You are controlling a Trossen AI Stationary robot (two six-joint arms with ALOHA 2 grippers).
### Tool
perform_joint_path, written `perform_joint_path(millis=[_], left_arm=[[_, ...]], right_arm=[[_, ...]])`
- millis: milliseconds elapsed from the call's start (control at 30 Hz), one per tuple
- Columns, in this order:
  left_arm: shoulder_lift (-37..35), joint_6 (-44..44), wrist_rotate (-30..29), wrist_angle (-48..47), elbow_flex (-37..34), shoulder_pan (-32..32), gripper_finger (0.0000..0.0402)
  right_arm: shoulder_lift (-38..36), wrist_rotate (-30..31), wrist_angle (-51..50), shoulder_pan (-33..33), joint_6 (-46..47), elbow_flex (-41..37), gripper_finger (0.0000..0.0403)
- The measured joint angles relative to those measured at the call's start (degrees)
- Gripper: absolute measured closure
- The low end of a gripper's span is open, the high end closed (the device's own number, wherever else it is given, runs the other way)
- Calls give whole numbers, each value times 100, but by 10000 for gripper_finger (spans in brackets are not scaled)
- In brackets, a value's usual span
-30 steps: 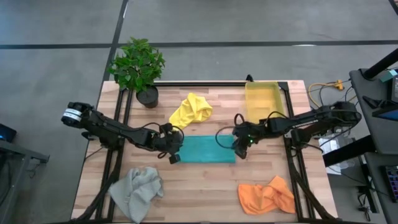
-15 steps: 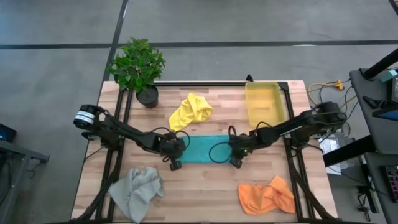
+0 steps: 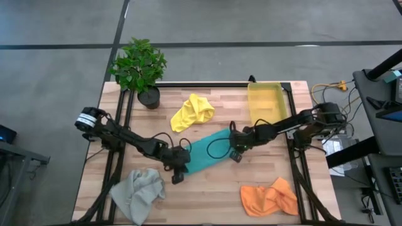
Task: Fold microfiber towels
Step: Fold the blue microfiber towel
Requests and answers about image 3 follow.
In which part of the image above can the teal microfiber towel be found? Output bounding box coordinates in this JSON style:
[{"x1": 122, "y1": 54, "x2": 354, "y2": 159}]
[{"x1": 183, "y1": 127, "x2": 236, "y2": 175}]

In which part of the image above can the yellow translucent plastic bin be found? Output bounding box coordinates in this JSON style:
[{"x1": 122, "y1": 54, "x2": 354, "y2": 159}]
[{"x1": 246, "y1": 82, "x2": 288, "y2": 126}]

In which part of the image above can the yellow microfiber towel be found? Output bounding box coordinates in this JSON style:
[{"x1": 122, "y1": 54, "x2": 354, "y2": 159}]
[{"x1": 170, "y1": 93, "x2": 216, "y2": 134}]

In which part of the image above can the orange microfiber towel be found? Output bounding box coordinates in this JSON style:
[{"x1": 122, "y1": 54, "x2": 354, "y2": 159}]
[{"x1": 239, "y1": 176, "x2": 300, "y2": 218}]

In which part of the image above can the grey microfiber towel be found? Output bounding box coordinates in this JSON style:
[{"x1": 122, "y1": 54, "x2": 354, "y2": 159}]
[{"x1": 109, "y1": 168, "x2": 166, "y2": 226}]

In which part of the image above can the black plant pot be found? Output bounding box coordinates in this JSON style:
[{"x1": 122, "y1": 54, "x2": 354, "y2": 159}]
[{"x1": 137, "y1": 86, "x2": 161, "y2": 110}]

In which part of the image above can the green leafy plant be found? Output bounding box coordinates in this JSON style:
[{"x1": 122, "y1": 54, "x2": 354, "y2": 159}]
[{"x1": 108, "y1": 36, "x2": 168, "y2": 95}]

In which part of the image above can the black desk leg beam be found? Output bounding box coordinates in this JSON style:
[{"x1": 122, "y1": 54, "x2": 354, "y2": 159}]
[{"x1": 325, "y1": 136, "x2": 381, "y2": 169}]

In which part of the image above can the black desk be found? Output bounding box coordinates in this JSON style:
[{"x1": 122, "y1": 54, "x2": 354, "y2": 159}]
[{"x1": 352, "y1": 67, "x2": 402, "y2": 157}]

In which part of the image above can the dark tablet with blue screen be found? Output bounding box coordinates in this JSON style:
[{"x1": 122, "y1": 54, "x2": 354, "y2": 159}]
[{"x1": 375, "y1": 105, "x2": 402, "y2": 123}]

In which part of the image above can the grey metal cart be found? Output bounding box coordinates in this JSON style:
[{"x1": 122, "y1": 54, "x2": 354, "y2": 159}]
[{"x1": 0, "y1": 140, "x2": 51, "y2": 226}]

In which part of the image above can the black keyboard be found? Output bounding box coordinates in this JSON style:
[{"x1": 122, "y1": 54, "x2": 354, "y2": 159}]
[{"x1": 385, "y1": 166, "x2": 402, "y2": 205}]

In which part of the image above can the black pole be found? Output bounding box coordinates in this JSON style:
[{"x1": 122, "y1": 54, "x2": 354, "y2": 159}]
[{"x1": 366, "y1": 48, "x2": 402, "y2": 81}]

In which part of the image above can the teal box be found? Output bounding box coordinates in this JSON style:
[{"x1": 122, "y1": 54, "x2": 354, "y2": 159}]
[{"x1": 383, "y1": 69, "x2": 402, "y2": 84}]

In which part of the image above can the black device with blue light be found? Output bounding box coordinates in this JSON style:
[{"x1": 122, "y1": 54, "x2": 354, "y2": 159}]
[{"x1": 0, "y1": 124, "x2": 18, "y2": 144}]

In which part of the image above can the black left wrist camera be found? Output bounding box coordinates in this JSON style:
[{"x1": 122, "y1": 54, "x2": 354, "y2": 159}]
[{"x1": 171, "y1": 168, "x2": 186, "y2": 185}]

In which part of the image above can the black left wrist camera cable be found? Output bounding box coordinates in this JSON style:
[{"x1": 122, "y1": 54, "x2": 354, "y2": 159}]
[{"x1": 150, "y1": 131, "x2": 193, "y2": 154}]

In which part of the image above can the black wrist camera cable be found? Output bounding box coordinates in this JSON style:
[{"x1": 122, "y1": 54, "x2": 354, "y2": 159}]
[
  {"x1": 206, "y1": 121, "x2": 236, "y2": 160},
  {"x1": 150, "y1": 131, "x2": 193, "y2": 154}
]

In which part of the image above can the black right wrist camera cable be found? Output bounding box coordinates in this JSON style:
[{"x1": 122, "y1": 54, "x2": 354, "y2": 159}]
[{"x1": 206, "y1": 121, "x2": 236, "y2": 160}]

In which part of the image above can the yellow extension cable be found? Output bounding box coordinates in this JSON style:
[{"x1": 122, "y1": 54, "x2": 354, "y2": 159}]
[{"x1": 310, "y1": 80, "x2": 362, "y2": 132}]

